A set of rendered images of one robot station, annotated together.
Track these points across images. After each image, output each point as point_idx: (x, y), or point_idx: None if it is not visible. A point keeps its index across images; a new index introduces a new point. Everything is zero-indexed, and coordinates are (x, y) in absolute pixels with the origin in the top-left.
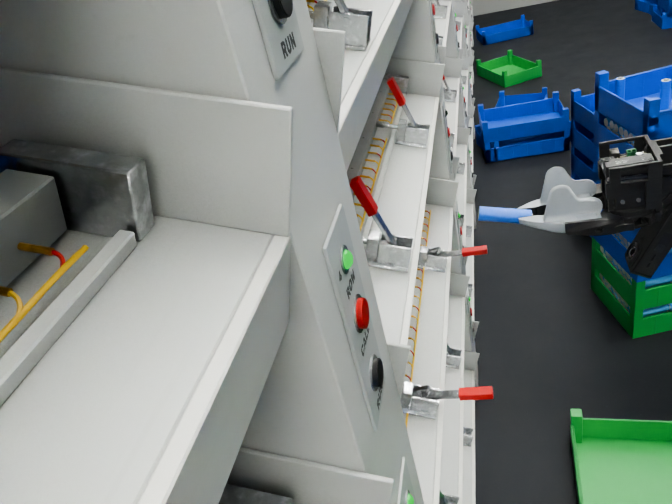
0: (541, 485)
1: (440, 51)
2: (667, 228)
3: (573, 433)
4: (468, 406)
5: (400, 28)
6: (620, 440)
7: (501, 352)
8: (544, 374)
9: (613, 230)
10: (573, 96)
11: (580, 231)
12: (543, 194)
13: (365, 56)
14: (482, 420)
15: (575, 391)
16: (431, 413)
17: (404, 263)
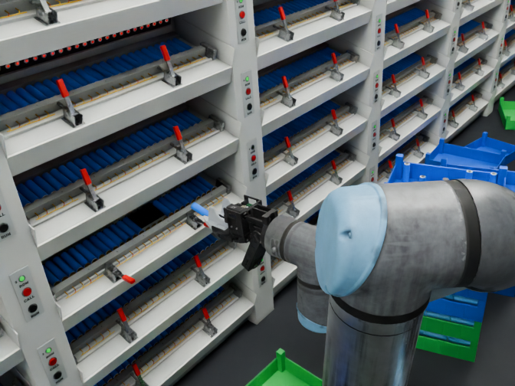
0: (241, 380)
1: (261, 112)
2: (250, 248)
3: (272, 361)
4: (231, 319)
5: (161, 109)
6: (302, 381)
7: (295, 307)
8: (304, 330)
9: (224, 237)
10: (441, 161)
11: (214, 232)
12: (222, 209)
13: (70, 130)
14: (247, 335)
15: (309, 347)
16: (113, 280)
17: (95, 208)
